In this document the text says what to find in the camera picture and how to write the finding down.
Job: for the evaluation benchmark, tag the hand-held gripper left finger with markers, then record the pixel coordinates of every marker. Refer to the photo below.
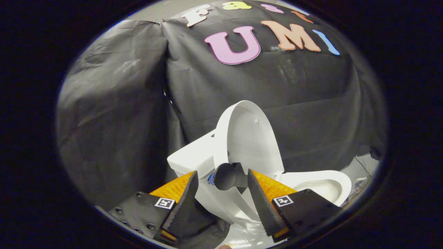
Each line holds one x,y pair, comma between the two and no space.
183,207

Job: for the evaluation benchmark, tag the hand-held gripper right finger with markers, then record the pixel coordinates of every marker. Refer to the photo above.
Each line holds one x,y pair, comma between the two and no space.
263,204

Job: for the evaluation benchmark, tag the white toilet lid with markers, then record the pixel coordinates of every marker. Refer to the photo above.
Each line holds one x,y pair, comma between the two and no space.
249,138

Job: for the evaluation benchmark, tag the white toilet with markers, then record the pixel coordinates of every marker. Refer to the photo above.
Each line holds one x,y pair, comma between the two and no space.
190,155

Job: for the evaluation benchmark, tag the white toilet seat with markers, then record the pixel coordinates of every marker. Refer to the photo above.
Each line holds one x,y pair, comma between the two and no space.
342,183

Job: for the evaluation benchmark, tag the clear plastic sheet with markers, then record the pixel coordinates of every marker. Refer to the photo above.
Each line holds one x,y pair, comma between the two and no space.
249,235

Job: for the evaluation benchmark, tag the black backdrop cloth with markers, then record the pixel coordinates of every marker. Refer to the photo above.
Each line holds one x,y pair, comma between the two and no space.
121,121

